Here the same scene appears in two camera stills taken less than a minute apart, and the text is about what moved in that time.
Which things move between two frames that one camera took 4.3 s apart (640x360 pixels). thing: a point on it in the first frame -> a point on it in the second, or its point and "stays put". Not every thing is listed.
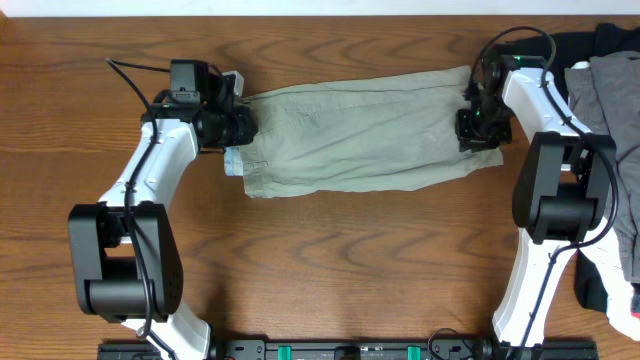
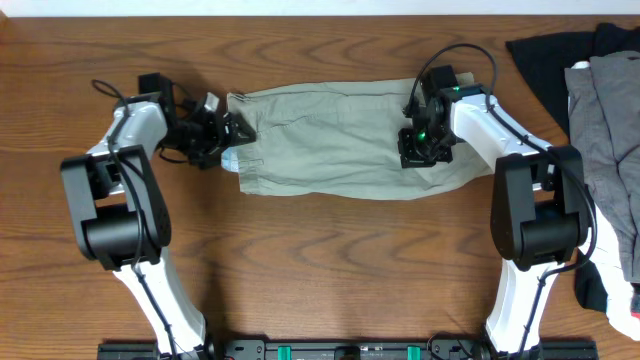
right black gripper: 468,139 -> 411,158
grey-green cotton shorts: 356,133 stays put
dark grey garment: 605,94 stays put
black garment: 565,49 stays put
